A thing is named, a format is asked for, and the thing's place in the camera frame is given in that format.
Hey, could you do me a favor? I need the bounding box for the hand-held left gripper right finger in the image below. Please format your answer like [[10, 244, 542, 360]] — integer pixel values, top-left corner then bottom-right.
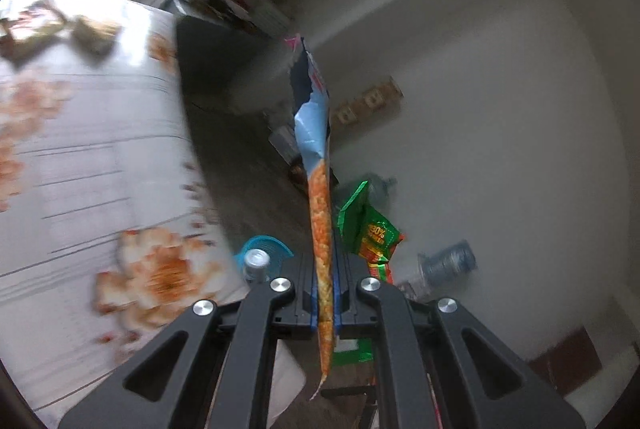
[[331, 251, 586, 429]]

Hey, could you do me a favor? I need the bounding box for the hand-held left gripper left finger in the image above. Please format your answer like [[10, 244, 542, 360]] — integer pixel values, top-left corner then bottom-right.
[[59, 254, 321, 429]]

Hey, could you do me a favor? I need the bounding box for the blue plastic basket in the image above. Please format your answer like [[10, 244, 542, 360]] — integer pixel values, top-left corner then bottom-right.
[[232, 235, 296, 282]]

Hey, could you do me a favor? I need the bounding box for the green snack bag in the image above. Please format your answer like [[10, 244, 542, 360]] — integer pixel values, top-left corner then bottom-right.
[[334, 180, 407, 365]]

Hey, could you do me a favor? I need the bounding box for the blue and orange snack bag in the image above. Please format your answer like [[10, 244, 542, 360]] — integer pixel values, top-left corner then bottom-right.
[[289, 36, 335, 402]]

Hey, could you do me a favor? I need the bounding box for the dark snack bag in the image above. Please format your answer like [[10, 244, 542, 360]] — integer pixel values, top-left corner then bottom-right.
[[287, 159, 341, 197]]

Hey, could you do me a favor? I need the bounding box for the white tissue pack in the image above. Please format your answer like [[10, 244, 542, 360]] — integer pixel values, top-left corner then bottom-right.
[[269, 124, 301, 160]]

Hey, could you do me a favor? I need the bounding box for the patterned cardboard box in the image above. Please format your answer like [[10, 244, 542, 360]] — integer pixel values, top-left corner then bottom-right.
[[332, 76, 405, 127]]

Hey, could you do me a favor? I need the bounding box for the dark red box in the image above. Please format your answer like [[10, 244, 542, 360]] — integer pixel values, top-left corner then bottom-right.
[[527, 326, 603, 397]]

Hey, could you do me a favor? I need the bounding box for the dark cabinet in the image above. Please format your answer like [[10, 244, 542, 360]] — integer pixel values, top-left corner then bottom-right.
[[175, 16, 301, 120]]

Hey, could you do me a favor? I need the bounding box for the red and green flat box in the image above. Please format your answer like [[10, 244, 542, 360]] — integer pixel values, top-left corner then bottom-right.
[[200, 0, 292, 40]]

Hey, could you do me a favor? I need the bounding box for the brown snack wrapper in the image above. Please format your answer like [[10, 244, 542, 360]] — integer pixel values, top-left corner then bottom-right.
[[70, 14, 123, 56], [0, 0, 71, 67]]

